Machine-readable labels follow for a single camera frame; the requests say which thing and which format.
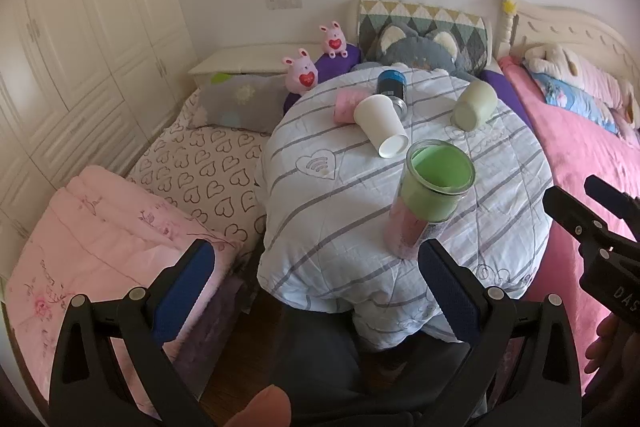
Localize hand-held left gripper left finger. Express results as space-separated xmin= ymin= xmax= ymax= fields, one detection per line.
xmin=47 ymin=238 xmax=236 ymax=427

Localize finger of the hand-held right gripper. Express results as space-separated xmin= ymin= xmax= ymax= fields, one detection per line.
xmin=542 ymin=185 xmax=622 ymax=253
xmin=584 ymin=175 xmax=640 ymax=229

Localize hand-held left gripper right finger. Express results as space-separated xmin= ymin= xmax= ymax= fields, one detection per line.
xmin=417 ymin=239 xmax=584 ymax=427

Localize tall glass cup green lining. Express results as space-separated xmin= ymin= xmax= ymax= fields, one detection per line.
xmin=382 ymin=139 xmax=476 ymax=261

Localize white paper cup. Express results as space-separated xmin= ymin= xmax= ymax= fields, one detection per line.
xmin=353 ymin=94 xmax=410 ymax=159

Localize pink cup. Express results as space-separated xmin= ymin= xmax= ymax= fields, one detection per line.
xmin=333 ymin=87 xmax=369 ymax=126

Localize person's right hand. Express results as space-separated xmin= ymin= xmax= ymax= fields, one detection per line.
xmin=585 ymin=313 xmax=640 ymax=388

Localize person's left hand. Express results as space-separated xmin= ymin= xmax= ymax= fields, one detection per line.
xmin=224 ymin=388 xmax=293 ymax=427

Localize pink bed cover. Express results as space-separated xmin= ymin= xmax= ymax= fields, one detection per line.
xmin=499 ymin=56 xmax=640 ymax=410

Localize pink floral folded quilt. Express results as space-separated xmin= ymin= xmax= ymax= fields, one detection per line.
xmin=4 ymin=164 xmax=242 ymax=410

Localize blue floral pillow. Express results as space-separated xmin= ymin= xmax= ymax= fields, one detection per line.
xmin=529 ymin=72 xmax=622 ymax=136

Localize heart print bed sheet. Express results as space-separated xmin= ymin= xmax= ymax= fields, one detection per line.
xmin=124 ymin=86 xmax=274 ymax=253

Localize purple cloth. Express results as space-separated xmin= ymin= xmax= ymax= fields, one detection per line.
xmin=481 ymin=68 xmax=532 ymax=128

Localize pale green mug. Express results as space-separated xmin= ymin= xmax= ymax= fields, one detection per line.
xmin=451 ymin=79 xmax=499 ymax=131

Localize white grey striped blanket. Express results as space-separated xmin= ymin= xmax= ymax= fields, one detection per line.
xmin=254 ymin=68 xmax=557 ymax=354

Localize person's dark trousers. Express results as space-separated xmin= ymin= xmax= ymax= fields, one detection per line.
xmin=200 ymin=301 xmax=488 ymax=427

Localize white plush toy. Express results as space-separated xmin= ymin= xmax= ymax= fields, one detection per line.
xmin=522 ymin=44 xmax=640 ymax=120

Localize cream wooden headboard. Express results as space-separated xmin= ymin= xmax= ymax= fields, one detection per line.
xmin=499 ymin=0 xmax=640 ymax=75

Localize grey flower pillow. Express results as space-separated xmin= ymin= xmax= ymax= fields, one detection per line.
xmin=194 ymin=73 xmax=294 ymax=132

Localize dark blue can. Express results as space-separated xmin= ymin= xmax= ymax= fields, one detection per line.
xmin=376 ymin=67 xmax=409 ymax=114

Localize grey cat plush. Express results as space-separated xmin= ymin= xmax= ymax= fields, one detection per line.
xmin=349 ymin=22 xmax=485 ymax=82

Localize white bedside cabinet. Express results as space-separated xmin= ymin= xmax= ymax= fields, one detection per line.
xmin=188 ymin=42 xmax=327 ymax=84

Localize pink bunny toy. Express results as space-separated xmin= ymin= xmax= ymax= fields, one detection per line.
xmin=318 ymin=21 xmax=350 ymax=59
xmin=281 ymin=48 xmax=320 ymax=96

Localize diamond pattern cushion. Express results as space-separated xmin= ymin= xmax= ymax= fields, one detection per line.
xmin=357 ymin=0 xmax=494 ymax=74

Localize purple cushion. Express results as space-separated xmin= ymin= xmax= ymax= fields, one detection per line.
xmin=282 ymin=44 xmax=364 ymax=116

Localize white wardrobe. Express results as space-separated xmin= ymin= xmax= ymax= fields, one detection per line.
xmin=0 ymin=0 xmax=199 ymax=260

